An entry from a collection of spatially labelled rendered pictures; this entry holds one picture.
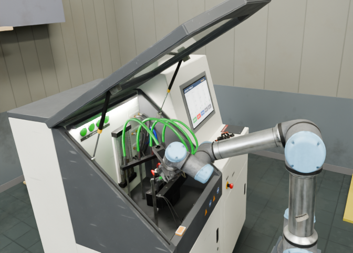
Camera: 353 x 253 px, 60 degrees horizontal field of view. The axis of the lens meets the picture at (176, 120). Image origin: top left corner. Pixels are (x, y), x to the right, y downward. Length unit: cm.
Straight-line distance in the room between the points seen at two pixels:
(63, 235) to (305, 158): 132
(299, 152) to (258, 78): 292
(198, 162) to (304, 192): 38
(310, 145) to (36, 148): 121
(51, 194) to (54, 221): 18
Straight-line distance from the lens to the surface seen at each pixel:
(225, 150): 122
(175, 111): 188
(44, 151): 158
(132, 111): 189
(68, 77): 437
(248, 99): 399
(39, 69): 412
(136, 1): 470
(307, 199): 113
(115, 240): 158
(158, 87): 188
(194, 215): 160
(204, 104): 227
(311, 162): 103
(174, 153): 112
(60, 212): 174
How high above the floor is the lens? 195
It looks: 21 degrees down
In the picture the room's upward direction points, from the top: 3 degrees counter-clockwise
